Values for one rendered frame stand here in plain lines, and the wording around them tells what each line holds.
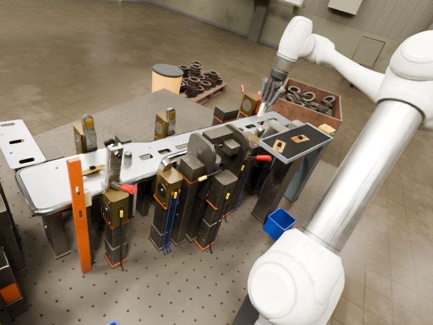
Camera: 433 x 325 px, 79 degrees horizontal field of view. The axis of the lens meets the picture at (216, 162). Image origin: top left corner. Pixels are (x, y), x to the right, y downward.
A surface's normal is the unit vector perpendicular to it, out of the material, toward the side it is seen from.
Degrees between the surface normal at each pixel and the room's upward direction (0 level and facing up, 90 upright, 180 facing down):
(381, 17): 90
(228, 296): 0
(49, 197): 0
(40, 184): 0
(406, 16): 90
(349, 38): 90
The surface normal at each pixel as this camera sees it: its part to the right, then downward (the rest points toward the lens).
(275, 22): -0.47, 0.44
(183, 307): 0.22, -0.78
